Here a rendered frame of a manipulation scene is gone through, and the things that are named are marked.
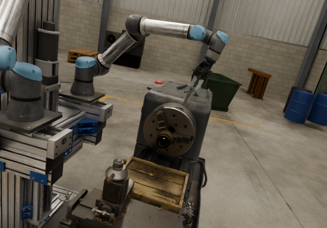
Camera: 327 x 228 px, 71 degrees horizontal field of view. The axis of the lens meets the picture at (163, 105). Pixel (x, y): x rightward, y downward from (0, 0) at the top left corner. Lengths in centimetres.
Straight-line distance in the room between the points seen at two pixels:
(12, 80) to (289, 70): 1216
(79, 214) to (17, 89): 56
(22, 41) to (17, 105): 33
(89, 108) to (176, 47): 990
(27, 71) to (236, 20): 1097
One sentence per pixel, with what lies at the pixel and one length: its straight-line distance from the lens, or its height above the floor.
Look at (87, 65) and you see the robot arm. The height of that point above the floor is 136.
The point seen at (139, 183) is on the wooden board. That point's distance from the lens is 125.
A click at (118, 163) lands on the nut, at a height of 117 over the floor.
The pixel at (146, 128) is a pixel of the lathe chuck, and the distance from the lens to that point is 141.
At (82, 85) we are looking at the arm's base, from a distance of 152.
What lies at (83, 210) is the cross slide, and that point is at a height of 96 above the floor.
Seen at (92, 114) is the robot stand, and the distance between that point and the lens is 152.
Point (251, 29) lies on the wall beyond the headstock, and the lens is 1183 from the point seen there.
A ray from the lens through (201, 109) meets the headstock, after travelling 148.
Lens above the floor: 162
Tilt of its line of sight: 17 degrees down
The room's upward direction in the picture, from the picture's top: 12 degrees clockwise
